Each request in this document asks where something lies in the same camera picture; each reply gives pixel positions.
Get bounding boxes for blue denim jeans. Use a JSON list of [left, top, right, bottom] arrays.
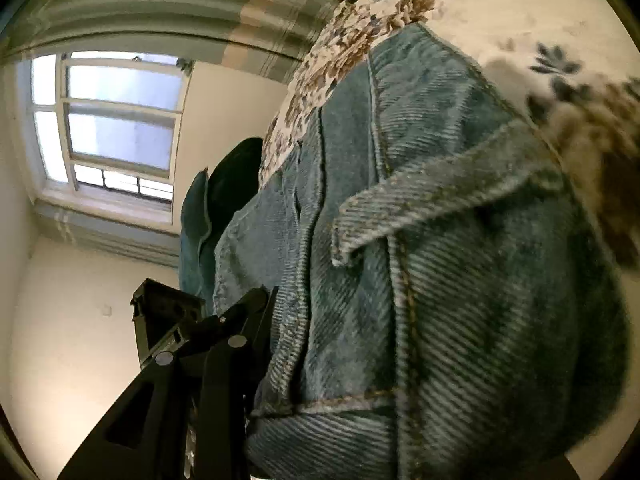
[[213, 25, 628, 479]]

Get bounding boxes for green striped curtain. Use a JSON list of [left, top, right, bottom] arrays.
[[1, 0, 340, 84]]

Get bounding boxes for dark teal folded garment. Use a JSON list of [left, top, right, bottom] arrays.
[[179, 138, 262, 318]]

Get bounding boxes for floral white bed blanket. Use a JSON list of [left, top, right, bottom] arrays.
[[259, 0, 639, 268]]

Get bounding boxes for white framed window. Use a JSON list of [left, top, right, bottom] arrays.
[[4, 51, 194, 232]]

